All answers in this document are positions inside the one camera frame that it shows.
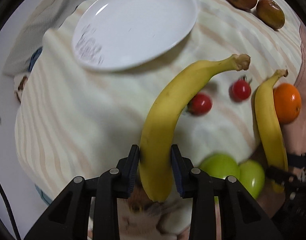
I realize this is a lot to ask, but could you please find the green apple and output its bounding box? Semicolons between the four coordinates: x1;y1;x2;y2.
239;159;265;199
198;153;240;179

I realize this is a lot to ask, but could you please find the small yellow banana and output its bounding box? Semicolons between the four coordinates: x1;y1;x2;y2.
254;69;289;172

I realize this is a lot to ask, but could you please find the orange fruit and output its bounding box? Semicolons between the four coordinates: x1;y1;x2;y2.
273;83;302;125

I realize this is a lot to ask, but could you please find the large yellow banana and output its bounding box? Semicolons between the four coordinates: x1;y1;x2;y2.
139;54;250;203

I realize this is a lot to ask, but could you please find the cherry tomato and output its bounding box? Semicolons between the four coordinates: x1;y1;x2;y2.
230;76;252;102
187;93;212;116

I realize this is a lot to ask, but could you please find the dark red apple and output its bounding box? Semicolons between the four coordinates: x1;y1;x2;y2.
256;0;285;30

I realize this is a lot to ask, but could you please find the striped cream blanket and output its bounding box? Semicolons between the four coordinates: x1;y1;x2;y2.
14;0;306;240

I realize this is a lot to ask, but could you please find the teddy bear print pillow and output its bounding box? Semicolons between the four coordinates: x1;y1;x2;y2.
13;72;30;102

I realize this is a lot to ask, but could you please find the white ceramic plate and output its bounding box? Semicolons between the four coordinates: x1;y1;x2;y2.
72;0;198;72

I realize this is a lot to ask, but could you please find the black cable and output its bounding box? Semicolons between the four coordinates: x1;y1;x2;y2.
0;171;22;240

